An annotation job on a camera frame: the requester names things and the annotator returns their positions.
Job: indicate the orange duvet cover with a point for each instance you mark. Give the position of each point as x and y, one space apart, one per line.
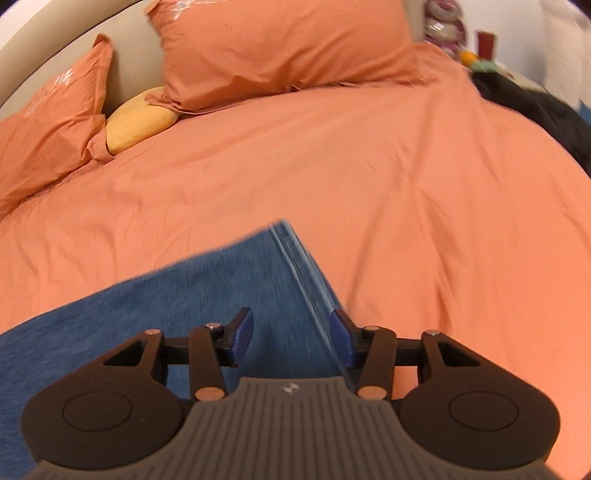
369 184

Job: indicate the red cup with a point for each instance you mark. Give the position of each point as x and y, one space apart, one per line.
486 44

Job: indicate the beige upholstered headboard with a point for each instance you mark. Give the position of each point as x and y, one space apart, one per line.
134 50

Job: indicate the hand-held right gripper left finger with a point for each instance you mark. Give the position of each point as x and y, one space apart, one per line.
242 336

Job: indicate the small orange object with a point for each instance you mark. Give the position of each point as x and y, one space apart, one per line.
468 57

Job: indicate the blue denim pants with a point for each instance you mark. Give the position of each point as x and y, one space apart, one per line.
184 295

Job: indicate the black cloth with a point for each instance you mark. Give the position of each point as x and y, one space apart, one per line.
545 110

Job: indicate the small green object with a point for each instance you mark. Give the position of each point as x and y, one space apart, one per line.
485 67

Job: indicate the yellow pillow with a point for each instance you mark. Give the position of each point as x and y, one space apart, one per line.
136 122

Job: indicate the orange pillow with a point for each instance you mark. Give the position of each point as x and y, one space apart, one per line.
51 124
277 41

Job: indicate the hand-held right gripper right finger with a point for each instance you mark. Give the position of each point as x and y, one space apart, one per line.
340 339

